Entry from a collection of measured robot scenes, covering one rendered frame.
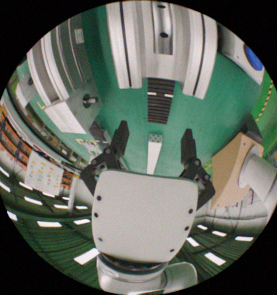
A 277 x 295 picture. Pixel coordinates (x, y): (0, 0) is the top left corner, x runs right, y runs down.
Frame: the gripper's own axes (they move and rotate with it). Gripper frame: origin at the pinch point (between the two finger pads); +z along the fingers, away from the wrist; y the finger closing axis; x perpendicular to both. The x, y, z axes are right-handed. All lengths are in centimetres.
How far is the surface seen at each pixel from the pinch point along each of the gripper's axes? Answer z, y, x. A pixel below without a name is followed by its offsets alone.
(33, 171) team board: -57, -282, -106
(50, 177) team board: -49, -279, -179
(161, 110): 10.8, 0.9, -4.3
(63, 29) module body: 5.6, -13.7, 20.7
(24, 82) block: 3.8, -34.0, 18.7
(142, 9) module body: 6.5, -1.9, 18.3
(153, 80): 10.2, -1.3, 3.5
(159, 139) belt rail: 9.4, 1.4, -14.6
